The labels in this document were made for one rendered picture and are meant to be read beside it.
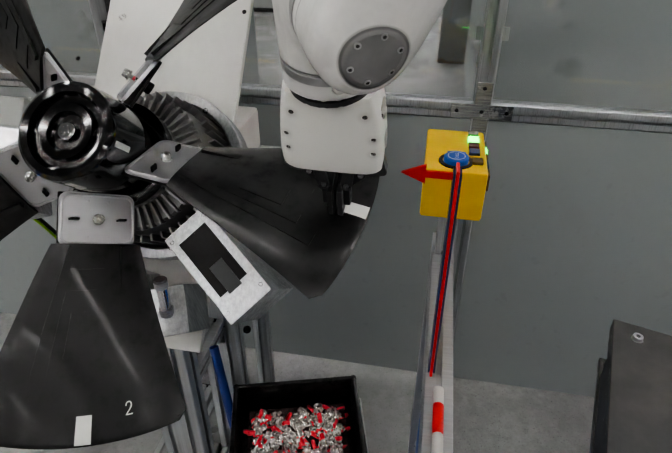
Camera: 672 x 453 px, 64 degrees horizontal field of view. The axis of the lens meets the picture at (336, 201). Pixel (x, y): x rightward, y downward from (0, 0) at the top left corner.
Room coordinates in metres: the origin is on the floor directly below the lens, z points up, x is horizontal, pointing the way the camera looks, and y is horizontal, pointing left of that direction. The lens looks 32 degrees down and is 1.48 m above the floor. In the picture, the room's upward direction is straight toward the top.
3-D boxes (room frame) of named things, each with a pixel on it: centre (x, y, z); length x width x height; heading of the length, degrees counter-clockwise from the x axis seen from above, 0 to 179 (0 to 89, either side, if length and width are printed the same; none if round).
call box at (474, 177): (0.82, -0.20, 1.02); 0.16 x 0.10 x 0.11; 170
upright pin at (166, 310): (0.58, 0.24, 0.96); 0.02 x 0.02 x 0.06
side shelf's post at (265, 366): (1.16, 0.22, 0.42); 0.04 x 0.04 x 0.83; 80
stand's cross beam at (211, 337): (0.84, 0.30, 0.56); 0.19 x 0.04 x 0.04; 170
